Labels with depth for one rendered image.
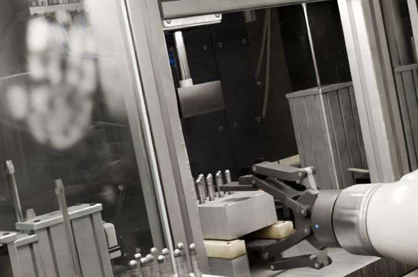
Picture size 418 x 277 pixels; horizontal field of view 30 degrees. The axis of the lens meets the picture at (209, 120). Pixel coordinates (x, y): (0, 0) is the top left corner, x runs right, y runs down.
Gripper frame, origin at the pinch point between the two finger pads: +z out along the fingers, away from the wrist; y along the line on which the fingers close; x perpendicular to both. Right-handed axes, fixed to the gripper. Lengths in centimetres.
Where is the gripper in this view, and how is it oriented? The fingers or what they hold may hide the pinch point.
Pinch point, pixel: (243, 215)
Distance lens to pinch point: 115.5
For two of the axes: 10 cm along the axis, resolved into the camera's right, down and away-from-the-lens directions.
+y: -1.8, -9.8, -0.6
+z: -6.4, 0.7, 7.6
